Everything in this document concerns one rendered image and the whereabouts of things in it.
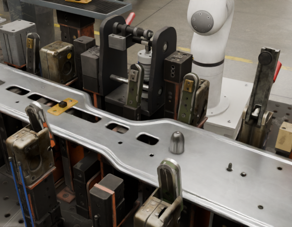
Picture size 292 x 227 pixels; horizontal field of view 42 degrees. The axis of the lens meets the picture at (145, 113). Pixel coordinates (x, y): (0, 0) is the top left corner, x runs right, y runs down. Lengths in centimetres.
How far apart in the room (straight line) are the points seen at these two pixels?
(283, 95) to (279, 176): 246
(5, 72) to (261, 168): 81
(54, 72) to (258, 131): 62
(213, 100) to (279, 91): 196
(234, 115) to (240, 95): 14
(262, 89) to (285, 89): 250
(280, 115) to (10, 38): 105
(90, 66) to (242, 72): 255
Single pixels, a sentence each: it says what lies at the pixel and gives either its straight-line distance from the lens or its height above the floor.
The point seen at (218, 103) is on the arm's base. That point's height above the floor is 80.
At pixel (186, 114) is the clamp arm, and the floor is 101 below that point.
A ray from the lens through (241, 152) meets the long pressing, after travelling 89.
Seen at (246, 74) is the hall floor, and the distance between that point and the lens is 352.
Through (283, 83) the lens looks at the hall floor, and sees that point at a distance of 346.
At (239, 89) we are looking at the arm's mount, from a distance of 157.
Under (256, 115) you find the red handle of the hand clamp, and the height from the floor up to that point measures 107.
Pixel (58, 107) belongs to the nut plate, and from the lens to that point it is 103.
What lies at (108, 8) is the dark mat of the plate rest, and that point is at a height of 116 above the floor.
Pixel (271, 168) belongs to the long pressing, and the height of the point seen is 100.
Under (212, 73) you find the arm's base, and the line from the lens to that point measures 134.
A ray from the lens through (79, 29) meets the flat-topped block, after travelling 131.
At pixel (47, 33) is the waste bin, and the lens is 388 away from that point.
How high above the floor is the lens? 153
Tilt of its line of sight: 33 degrees down
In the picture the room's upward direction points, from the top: 1 degrees clockwise
